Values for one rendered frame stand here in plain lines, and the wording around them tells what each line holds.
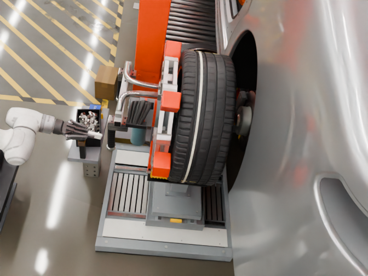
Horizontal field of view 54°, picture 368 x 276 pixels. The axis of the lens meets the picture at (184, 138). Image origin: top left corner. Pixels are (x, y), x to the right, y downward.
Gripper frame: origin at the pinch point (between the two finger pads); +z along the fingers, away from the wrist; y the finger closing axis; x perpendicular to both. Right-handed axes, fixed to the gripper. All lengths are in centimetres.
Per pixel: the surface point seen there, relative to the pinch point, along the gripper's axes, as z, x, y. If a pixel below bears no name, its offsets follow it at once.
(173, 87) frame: 22, -49, -7
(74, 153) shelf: -5.4, 27.6, 7.2
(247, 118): 67, -40, -2
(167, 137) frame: 24.6, -34.8, -22.3
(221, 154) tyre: 48, -40, -30
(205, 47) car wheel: 77, -1, 115
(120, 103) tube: 3.5, -33.2, -7.9
